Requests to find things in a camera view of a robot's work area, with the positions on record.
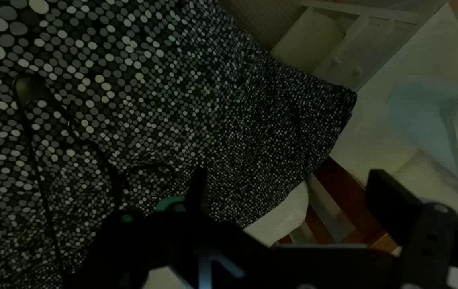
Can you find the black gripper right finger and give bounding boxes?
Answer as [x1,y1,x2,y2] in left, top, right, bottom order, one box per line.
[364,169,429,254]

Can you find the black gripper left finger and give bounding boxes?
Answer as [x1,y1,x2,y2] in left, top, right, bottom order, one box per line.
[184,166,210,217]

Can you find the black clothes hanger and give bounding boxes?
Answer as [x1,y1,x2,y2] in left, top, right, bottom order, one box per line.
[12,75,186,272]

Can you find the white mattress sheet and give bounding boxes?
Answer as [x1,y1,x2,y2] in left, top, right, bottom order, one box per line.
[242,181,311,250]

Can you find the light blue cloth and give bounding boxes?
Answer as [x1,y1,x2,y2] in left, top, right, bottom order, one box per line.
[385,75,458,187]

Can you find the black white dotted duvet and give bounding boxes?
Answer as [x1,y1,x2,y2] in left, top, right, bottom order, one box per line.
[0,0,358,289]

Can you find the white drawer cabinet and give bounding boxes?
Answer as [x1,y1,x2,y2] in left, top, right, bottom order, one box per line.
[270,0,450,94]

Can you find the wooden bunk bed frame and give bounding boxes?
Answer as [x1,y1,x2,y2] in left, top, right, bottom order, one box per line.
[274,156,401,254]

